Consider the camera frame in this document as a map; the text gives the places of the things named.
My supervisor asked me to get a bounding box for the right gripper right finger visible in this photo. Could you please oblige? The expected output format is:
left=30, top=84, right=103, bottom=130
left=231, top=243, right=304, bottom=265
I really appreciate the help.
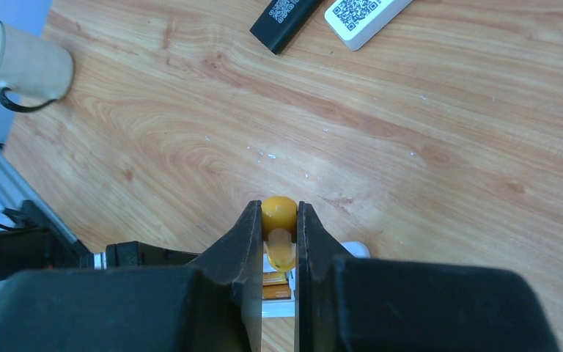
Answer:
left=294, top=201, right=370, bottom=351

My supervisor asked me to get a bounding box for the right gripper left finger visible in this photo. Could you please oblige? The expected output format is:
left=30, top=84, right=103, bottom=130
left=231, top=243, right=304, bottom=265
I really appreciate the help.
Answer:
left=184, top=200, right=263, bottom=351

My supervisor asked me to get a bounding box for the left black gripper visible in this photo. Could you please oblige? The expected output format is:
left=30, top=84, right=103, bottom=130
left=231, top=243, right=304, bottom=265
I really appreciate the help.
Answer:
left=0, top=200, right=197, bottom=281

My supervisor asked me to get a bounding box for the orange battery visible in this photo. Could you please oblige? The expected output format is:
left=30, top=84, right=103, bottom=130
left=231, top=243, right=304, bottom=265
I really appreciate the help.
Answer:
left=262, top=271, right=292, bottom=300

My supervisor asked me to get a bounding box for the yellow handled screwdriver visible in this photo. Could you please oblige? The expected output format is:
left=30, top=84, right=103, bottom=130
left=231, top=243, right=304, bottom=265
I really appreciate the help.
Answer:
left=261, top=196, right=298, bottom=272

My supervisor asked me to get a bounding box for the short white remote control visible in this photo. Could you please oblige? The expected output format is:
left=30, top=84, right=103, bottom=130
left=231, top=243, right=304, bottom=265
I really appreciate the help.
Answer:
left=262, top=254, right=295, bottom=318

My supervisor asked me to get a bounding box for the black remote control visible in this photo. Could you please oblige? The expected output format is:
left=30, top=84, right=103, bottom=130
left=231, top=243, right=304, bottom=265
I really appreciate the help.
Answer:
left=250, top=0, right=323, bottom=55

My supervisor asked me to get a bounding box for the long white remote control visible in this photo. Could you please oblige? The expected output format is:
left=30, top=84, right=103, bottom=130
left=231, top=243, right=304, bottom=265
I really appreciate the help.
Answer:
left=324, top=0, right=412, bottom=51

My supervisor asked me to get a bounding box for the beige mug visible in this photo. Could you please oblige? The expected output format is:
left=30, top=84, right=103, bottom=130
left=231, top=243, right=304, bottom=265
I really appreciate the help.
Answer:
left=0, top=20, right=75, bottom=113

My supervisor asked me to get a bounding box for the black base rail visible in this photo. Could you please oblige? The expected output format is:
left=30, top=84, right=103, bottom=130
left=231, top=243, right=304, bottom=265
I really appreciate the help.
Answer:
left=0, top=144, right=79, bottom=243

